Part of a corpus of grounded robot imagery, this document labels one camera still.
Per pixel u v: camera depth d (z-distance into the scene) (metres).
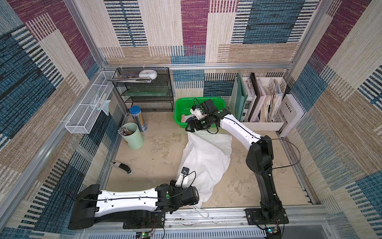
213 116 0.68
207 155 0.93
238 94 1.00
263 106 0.99
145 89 1.04
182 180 0.65
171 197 0.52
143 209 0.49
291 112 0.94
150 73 0.90
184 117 1.04
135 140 0.94
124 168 0.87
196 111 0.83
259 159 0.56
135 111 0.94
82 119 0.90
